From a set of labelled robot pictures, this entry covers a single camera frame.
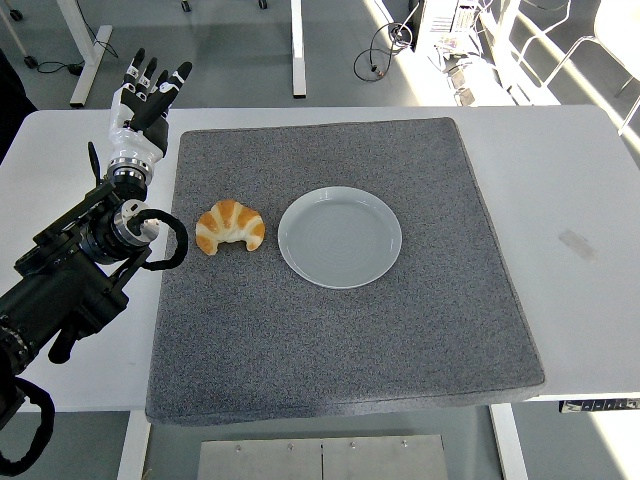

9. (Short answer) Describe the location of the black cable with adapter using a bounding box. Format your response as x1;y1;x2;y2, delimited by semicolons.
35;37;120;77

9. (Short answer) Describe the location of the grey metal plate with screws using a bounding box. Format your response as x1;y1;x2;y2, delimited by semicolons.
197;434;449;480

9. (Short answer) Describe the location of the white straight desk leg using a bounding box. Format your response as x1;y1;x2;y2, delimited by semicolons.
289;0;308;99

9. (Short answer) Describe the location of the white chair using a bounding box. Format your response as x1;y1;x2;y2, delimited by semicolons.
542;0;640;136

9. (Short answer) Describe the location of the pale grey round plate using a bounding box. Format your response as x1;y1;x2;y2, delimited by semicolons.
277;185;404;290

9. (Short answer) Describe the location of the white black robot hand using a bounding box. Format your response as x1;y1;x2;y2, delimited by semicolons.
107;48;194;166

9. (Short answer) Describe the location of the white computer case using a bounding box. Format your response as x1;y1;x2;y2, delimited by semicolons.
414;0;484;56

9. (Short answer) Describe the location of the golden croissant bread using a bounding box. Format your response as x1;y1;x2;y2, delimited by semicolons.
194;198;267;257

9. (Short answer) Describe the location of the white table leg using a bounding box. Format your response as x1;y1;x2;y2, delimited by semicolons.
115;410;152;480
489;402;530;480

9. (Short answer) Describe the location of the white T-shaped desk leg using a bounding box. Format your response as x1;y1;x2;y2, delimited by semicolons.
55;0;114;110

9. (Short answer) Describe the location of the grey speckled felt mat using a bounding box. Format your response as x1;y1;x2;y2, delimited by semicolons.
144;117;546;427

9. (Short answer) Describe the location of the table height control panel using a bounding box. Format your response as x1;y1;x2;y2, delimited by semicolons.
558;398;640;414

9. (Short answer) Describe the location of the black coiled floor cable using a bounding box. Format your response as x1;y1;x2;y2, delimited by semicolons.
353;22;417;81

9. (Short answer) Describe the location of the person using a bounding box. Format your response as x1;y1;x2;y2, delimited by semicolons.
0;49;39;164

